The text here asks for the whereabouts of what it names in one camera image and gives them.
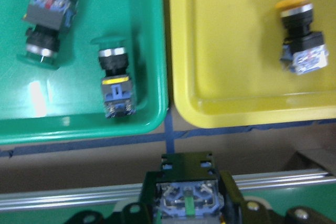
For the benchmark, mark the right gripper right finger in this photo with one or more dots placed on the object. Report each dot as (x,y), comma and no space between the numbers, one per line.
(284,197)

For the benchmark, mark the yellow push button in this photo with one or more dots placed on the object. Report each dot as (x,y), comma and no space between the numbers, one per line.
(187,191)
(303,50)

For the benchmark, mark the yellow plastic tray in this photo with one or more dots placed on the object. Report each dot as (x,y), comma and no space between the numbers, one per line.
(226,67)

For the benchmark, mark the green plastic tray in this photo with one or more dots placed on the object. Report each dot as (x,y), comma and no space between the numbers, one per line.
(40,104)

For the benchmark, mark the green push button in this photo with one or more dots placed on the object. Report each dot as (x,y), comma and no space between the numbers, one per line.
(50,19)
(116,86)

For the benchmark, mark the green conveyor belt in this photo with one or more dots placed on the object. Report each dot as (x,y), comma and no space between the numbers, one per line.
(57,206)

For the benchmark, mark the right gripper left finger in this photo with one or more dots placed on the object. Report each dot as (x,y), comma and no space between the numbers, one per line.
(140,211)

